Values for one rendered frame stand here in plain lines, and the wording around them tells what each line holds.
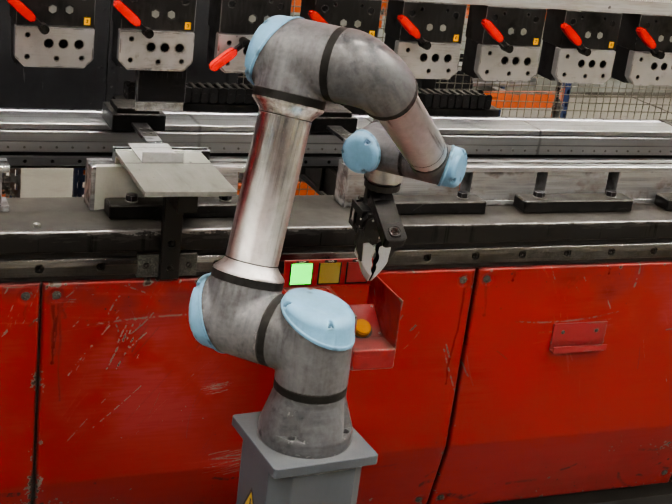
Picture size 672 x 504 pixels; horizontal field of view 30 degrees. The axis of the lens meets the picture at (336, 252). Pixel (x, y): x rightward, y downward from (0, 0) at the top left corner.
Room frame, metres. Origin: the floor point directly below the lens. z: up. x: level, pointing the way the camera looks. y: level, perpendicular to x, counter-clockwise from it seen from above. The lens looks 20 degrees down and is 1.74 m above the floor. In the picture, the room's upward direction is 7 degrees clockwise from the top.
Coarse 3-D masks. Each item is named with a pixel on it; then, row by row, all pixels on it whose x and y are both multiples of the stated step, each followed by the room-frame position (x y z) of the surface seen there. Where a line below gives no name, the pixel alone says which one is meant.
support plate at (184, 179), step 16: (128, 160) 2.40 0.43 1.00; (192, 160) 2.45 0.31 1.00; (208, 160) 2.47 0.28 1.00; (144, 176) 2.31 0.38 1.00; (160, 176) 2.32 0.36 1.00; (176, 176) 2.33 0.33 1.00; (192, 176) 2.34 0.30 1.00; (208, 176) 2.36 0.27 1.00; (144, 192) 2.22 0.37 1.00; (160, 192) 2.22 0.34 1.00; (176, 192) 2.24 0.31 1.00; (192, 192) 2.25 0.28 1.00; (208, 192) 2.26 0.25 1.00; (224, 192) 2.27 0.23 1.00
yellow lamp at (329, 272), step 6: (324, 264) 2.40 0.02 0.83; (330, 264) 2.41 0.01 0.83; (336, 264) 2.41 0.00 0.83; (324, 270) 2.40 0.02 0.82; (330, 270) 2.41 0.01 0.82; (336, 270) 2.41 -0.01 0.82; (324, 276) 2.40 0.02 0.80; (330, 276) 2.41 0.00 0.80; (336, 276) 2.41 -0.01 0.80; (318, 282) 2.40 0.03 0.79; (324, 282) 2.40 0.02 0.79; (330, 282) 2.41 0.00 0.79; (336, 282) 2.41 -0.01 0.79
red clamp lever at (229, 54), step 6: (240, 42) 2.50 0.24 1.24; (246, 42) 2.49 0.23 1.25; (234, 48) 2.49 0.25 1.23; (240, 48) 2.49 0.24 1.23; (222, 54) 2.48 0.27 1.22; (228, 54) 2.48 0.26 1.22; (234, 54) 2.48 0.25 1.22; (216, 60) 2.47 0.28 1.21; (222, 60) 2.47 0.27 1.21; (228, 60) 2.48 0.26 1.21; (210, 66) 2.47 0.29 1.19; (216, 66) 2.47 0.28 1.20; (222, 66) 2.48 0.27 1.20
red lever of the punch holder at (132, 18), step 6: (114, 0) 2.40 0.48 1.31; (114, 6) 2.40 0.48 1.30; (120, 6) 2.39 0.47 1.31; (126, 6) 2.39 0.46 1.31; (120, 12) 2.39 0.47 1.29; (126, 12) 2.39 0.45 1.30; (132, 12) 2.40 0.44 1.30; (126, 18) 2.39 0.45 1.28; (132, 18) 2.40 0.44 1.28; (138, 18) 2.40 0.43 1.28; (138, 24) 2.40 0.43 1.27; (144, 30) 2.41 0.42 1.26; (150, 30) 2.41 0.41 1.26; (150, 36) 2.41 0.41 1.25
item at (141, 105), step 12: (144, 72) 2.48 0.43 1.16; (156, 72) 2.49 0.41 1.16; (168, 72) 2.50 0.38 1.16; (180, 72) 2.51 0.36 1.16; (144, 84) 2.48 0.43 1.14; (156, 84) 2.49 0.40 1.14; (168, 84) 2.50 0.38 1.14; (180, 84) 2.51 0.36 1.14; (144, 96) 2.48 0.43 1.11; (156, 96) 2.49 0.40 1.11; (168, 96) 2.50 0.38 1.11; (180, 96) 2.51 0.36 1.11; (144, 108) 2.49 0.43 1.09; (156, 108) 2.50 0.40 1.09; (168, 108) 2.51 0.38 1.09; (180, 108) 2.52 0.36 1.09
